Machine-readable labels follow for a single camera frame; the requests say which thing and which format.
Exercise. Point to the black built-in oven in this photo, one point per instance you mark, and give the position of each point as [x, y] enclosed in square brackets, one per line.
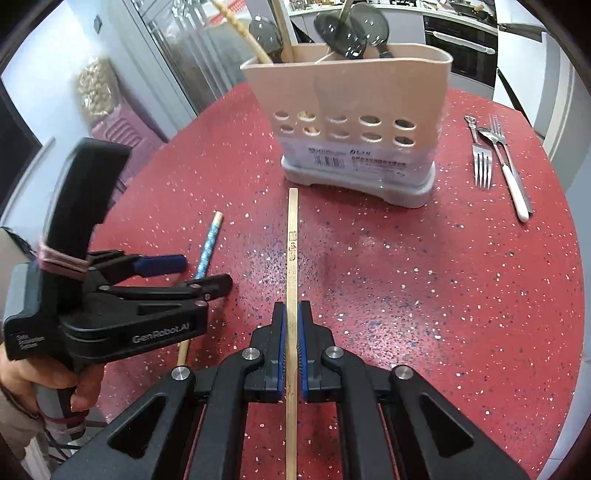
[461, 46]

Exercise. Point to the glass door cabinet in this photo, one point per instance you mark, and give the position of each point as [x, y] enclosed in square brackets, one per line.
[184, 55]

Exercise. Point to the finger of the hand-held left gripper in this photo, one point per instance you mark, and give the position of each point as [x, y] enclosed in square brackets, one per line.
[159, 265]
[203, 286]

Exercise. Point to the clear bag of nuts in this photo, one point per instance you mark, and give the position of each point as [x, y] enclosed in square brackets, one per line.
[94, 90]

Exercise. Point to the long steel fork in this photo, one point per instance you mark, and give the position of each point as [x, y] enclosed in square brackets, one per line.
[527, 196]

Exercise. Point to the person's left forearm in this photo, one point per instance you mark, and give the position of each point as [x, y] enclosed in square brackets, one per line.
[18, 424]

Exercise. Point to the pink plastic stool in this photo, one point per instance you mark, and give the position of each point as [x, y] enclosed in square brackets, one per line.
[122, 134]

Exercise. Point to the person's left hand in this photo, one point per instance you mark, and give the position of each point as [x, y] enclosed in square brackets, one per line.
[27, 369]

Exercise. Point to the large dark translucent spoon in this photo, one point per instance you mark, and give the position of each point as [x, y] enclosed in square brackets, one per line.
[369, 21]

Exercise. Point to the white refrigerator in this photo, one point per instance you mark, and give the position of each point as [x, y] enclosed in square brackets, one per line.
[521, 60]

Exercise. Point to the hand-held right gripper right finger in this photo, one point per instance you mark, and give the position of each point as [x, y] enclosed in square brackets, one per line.
[302, 341]

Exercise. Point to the blue patterned chopstick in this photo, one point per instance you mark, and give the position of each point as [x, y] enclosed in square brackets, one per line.
[210, 244]

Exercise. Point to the plain light wooden chopstick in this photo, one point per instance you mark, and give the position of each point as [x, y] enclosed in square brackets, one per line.
[282, 32]

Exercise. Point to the brown wooden chopstick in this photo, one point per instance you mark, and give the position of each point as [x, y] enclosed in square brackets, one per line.
[292, 230]

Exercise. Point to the beige cutlery holder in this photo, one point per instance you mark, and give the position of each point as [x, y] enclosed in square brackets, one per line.
[360, 92]

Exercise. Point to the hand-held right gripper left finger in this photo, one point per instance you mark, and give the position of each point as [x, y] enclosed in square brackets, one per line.
[280, 341]

